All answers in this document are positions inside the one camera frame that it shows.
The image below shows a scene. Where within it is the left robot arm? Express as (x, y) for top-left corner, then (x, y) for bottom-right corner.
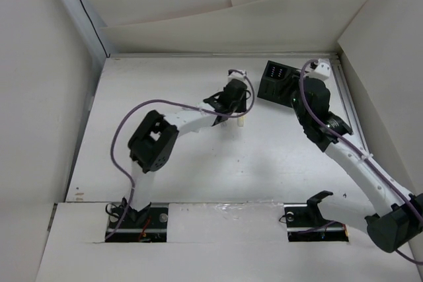
(122, 78), (249, 227)

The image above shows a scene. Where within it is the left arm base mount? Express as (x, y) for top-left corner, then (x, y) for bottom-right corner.
(105, 203), (169, 243)

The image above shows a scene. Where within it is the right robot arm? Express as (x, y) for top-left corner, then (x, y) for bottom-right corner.
(290, 77), (422, 253)

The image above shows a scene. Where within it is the aluminium rail right side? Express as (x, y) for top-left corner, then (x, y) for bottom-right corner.
(330, 54), (368, 151)

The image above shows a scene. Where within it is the black two-compartment organizer box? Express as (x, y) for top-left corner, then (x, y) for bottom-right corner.
(257, 61), (300, 108)

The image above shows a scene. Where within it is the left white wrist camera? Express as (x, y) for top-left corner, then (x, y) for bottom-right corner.
(228, 69), (247, 81)

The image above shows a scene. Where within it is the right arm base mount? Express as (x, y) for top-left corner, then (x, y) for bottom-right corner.
(278, 190), (349, 242)

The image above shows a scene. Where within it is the yellow highlighter pen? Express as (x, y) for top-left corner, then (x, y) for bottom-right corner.
(237, 116), (245, 127)

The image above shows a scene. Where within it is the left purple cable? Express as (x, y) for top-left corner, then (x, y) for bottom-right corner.
(104, 69), (255, 242)

